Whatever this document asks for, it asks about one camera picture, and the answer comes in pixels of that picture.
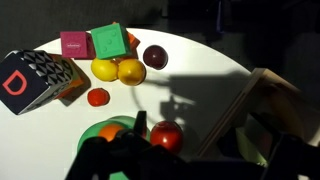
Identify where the red toy tomato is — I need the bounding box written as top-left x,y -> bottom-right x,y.
149,120 -> 184,155

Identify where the wooden tray box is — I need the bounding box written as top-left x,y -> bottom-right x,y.
196,67 -> 320,161

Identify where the small red toy fruit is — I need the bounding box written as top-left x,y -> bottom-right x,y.
86,87 -> 111,108

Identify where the dark red toy plum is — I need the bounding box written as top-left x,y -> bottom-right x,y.
142,44 -> 169,71

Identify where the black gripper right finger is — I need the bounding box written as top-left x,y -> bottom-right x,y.
199,112 -> 320,180

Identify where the yellow toy lemon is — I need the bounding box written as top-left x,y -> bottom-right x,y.
117,58 -> 147,87
90,57 -> 120,83

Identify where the orange toy fruit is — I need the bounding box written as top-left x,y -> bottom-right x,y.
97,123 -> 126,143

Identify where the pink block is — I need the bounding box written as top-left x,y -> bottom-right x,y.
59,30 -> 96,61

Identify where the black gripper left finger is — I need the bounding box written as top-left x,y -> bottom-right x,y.
64,110 -> 188,180

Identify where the green translucent bowl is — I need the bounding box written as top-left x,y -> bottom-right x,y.
77,115 -> 152,180

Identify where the black fabric block letter D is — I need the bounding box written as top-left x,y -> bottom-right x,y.
0,49 -> 74,116

